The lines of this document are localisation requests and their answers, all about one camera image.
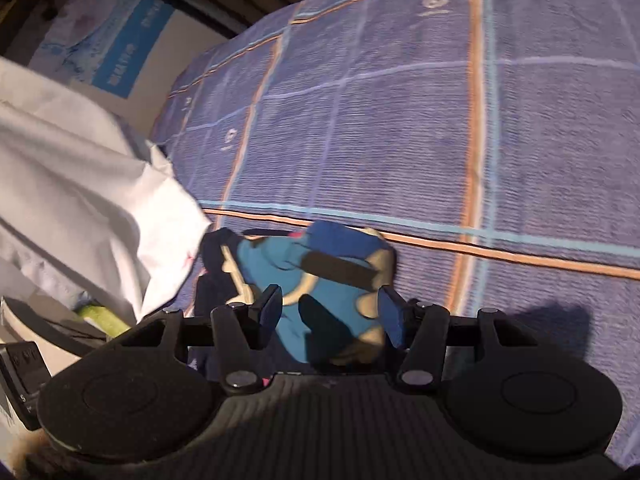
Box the blue white poster board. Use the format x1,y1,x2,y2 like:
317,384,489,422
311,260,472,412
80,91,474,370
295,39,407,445
28,0,226,134

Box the blue checked bed sheet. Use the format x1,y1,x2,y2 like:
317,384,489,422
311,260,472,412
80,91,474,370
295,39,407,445
152,0,639,467

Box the white cloth bag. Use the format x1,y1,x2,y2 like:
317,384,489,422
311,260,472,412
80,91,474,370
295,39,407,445
1,61,208,324

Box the navy printed child t-shirt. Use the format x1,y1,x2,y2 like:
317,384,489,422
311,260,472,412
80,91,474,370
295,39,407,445
194,221,396,375

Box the yellow green cloth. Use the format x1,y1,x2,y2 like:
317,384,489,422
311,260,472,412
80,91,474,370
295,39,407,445
77,304,130,338

